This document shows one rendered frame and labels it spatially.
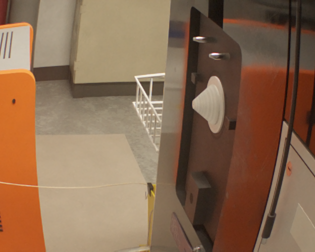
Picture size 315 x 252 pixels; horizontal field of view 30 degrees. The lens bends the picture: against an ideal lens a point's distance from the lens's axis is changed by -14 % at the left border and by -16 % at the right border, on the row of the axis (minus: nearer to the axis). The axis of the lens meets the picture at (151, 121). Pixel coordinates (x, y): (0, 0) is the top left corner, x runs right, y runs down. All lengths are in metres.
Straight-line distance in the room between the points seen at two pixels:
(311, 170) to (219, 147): 0.28
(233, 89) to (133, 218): 0.81
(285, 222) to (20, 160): 0.67
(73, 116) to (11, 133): 2.69
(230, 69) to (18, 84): 0.45
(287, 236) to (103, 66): 3.47
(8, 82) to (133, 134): 2.56
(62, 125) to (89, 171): 2.01
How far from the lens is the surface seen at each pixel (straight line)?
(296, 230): 0.49
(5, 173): 1.11
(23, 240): 1.19
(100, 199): 1.51
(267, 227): 0.52
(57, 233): 1.36
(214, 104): 0.71
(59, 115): 3.76
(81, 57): 3.89
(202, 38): 0.73
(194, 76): 0.78
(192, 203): 0.78
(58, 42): 4.23
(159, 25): 3.92
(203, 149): 0.78
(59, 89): 4.15
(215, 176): 0.74
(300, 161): 0.49
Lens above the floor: 1.47
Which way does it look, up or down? 23 degrees down
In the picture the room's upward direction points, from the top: 4 degrees clockwise
